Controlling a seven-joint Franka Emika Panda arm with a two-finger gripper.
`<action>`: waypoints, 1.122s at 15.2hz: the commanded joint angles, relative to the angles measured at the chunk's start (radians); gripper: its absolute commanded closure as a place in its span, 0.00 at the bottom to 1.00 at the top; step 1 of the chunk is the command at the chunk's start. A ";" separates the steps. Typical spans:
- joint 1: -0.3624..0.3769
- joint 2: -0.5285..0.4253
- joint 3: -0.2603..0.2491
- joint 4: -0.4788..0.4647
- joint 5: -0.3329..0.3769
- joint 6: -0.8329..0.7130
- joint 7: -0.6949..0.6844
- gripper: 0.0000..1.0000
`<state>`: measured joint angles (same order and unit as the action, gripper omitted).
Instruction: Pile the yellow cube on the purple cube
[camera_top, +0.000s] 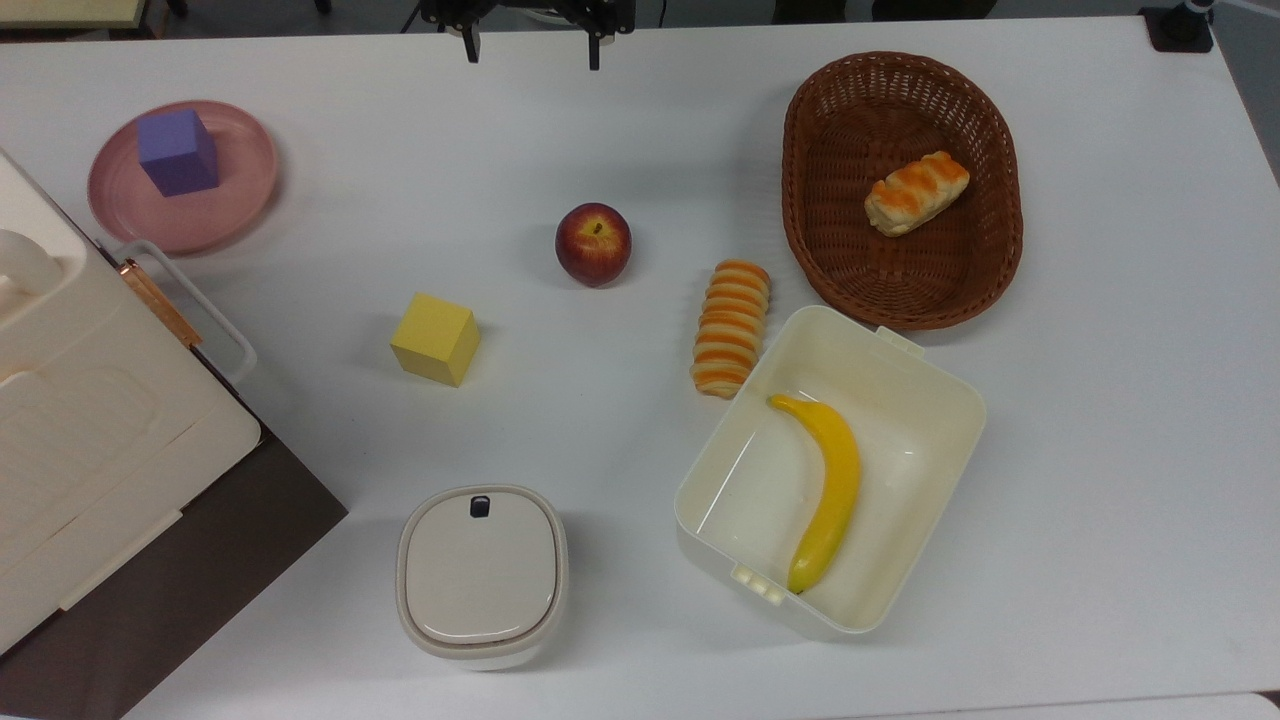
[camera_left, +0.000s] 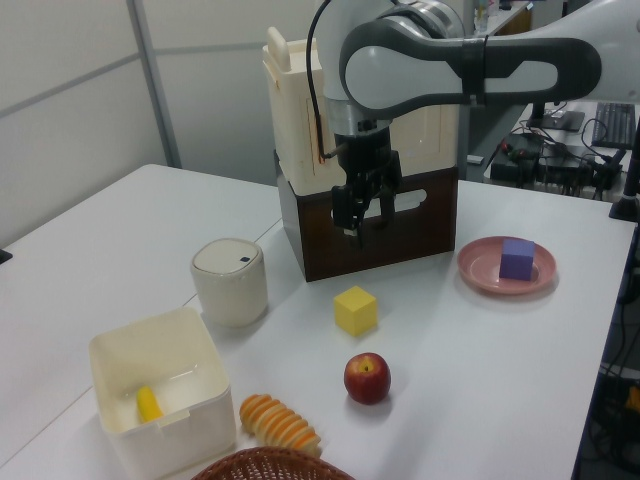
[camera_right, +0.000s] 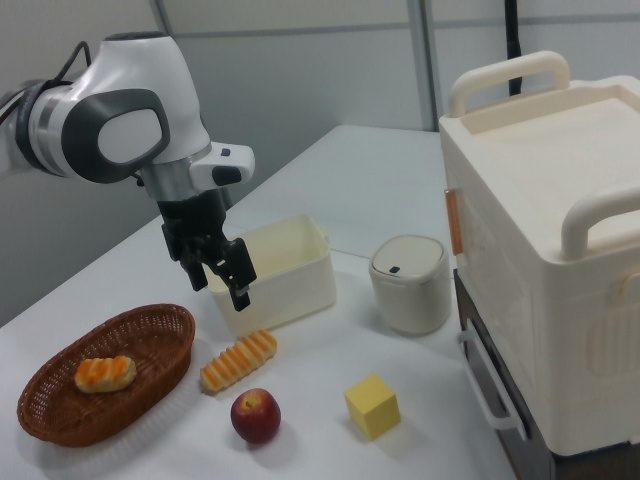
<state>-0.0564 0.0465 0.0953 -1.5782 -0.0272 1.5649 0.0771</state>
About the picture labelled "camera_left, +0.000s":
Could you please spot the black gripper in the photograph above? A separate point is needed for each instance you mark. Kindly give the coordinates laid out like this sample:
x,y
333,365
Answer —
x,y
365,152

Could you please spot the yellow foam cube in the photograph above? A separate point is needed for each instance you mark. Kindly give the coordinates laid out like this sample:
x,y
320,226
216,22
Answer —
x,y
354,312

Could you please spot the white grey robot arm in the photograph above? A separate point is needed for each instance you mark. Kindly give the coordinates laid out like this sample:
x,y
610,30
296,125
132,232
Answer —
x,y
400,65

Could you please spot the purple foam cube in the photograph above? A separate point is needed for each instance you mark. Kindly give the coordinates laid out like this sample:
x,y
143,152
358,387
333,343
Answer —
x,y
516,260

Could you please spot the dark brown drawer box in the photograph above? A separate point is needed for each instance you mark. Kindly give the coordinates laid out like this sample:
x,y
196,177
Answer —
x,y
410,235

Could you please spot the small silver box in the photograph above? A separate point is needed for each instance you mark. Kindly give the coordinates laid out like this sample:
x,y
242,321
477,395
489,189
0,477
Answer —
x,y
475,160

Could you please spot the pink plate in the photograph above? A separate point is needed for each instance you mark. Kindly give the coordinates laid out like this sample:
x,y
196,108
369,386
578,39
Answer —
x,y
476,267

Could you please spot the cream lidded canister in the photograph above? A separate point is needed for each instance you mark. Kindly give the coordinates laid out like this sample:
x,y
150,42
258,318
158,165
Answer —
x,y
229,285

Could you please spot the red apple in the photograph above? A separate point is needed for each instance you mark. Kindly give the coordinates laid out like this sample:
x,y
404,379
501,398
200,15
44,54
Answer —
x,y
366,378

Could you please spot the black monitor stand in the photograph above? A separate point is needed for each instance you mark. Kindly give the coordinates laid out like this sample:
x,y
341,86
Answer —
x,y
555,120

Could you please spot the orange white striped toy bread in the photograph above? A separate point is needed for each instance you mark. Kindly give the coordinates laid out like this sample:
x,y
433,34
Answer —
x,y
280,425

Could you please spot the cream open plastic box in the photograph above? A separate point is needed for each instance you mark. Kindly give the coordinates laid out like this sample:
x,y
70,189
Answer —
x,y
150,350

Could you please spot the black keyboard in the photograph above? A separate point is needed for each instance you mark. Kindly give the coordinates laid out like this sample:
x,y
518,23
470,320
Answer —
x,y
614,125

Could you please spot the black clamp pole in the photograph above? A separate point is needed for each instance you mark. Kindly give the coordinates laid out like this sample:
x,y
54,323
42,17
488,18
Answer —
x,y
631,190

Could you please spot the brown wicker basket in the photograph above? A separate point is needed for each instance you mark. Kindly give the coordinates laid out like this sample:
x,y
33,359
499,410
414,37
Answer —
x,y
265,467

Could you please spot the yellow toy banana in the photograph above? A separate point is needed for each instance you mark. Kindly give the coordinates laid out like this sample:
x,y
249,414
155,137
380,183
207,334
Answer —
x,y
149,406

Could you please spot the black flat object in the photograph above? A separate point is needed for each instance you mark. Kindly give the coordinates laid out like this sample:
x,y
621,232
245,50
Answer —
x,y
4,256

